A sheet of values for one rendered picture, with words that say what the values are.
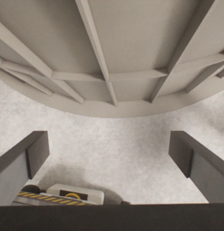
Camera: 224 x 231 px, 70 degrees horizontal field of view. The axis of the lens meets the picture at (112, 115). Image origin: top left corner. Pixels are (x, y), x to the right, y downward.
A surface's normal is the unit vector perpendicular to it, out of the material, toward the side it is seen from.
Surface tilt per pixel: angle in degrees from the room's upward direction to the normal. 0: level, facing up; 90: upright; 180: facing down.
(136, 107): 0
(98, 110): 0
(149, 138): 0
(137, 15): 90
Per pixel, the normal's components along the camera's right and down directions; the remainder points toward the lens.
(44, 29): -0.08, 0.99
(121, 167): -0.10, -0.15
